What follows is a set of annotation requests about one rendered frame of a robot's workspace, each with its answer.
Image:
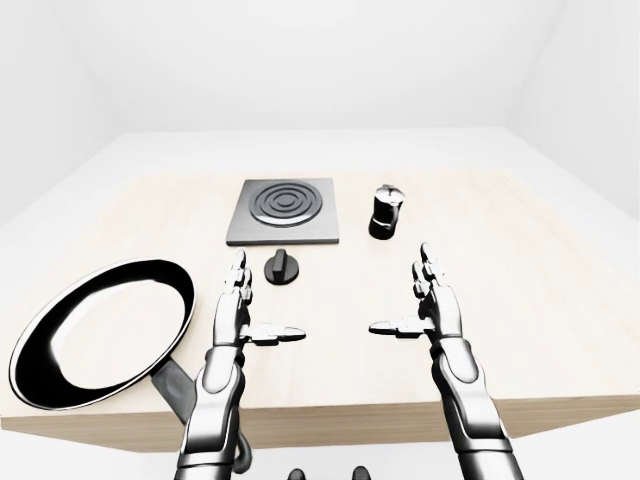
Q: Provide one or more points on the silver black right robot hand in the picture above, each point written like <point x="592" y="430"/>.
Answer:
<point x="442" y="312"/>

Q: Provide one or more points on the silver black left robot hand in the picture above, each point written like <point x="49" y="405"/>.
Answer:
<point x="230" y="315"/>

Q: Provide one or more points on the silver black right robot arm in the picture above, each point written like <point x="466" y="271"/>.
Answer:
<point x="475" y="410"/>

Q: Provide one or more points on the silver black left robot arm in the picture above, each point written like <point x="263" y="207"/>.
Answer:
<point x="212" y="415"/>

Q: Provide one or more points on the round black stove knob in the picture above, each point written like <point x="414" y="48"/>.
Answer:
<point x="282" y="270"/>

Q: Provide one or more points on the flat dark stove plate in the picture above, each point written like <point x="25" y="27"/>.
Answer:
<point x="285" y="212"/>

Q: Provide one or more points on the black silver moka pot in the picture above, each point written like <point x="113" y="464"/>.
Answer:
<point x="385" y="212"/>

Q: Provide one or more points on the black frying pan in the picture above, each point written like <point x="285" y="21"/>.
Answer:
<point x="100" y="335"/>

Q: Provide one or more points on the small dark rounded shape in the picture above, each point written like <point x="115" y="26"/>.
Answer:
<point x="360" y="472"/>
<point x="296" y="473"/>

